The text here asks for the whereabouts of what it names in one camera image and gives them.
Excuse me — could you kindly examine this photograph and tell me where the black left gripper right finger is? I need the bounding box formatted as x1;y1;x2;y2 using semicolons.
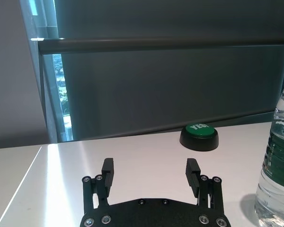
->
185;157;225;215

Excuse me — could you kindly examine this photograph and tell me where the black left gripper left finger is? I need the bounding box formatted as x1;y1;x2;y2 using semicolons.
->
81;157;116;215

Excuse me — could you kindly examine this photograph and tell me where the clear water bottle green label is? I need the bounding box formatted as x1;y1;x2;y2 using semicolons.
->
254;78;284;227

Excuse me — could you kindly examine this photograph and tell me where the small dark object behind bottle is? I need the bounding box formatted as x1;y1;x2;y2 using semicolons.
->
179;122;220;152

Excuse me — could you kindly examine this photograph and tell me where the window glass strip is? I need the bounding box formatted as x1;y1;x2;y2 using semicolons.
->
28;0;74;142

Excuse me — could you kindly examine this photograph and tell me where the grey horizontal handrail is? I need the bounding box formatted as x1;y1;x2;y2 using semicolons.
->
37;35;284;55

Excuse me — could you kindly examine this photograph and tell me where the grey window frame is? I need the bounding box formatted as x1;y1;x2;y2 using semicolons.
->
20;0;71;144

